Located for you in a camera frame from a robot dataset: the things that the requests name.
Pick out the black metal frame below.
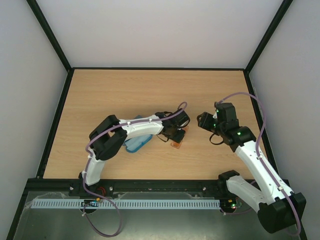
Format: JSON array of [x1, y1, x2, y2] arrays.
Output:
[[6, 0, 292, 240]]

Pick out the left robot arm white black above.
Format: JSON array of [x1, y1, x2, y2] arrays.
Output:
[[81, 108, 190, 186]]

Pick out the orange sunglasses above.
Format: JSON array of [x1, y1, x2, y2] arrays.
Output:
[[170, 140, 183, 149]]

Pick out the light blue slotted cable duct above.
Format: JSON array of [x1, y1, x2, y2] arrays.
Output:
[[30, 198, 221, 210]]

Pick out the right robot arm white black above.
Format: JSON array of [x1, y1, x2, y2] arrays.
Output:
[[197, 102, 307, 234]]

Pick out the blue transparent glasses case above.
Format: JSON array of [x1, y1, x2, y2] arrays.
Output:
[[123, 134, 153, 153]]

